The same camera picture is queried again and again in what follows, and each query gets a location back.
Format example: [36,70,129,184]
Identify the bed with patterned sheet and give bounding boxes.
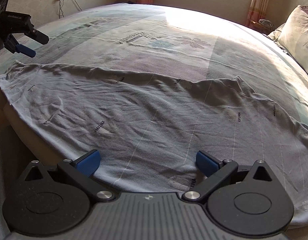
[0,2,308,135]

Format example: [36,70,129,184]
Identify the folded grey cloth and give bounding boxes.
[259,19,276,29]

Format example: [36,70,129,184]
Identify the flat beige pillow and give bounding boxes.
[267,22,287,48]

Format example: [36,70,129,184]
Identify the large beige pillow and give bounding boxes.
[277,5,308,70]

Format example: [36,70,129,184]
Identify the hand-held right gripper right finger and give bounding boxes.
[182,151,273,202]

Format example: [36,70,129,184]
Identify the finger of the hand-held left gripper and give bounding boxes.
[24,28,50,45]
[8,35,37,57]

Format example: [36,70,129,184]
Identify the grey pants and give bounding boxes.
[0,60,308,227]

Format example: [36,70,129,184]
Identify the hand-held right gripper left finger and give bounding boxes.
[24,149,116,203]

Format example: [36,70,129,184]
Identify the wooden nightstand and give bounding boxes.
[247,19,272,31]

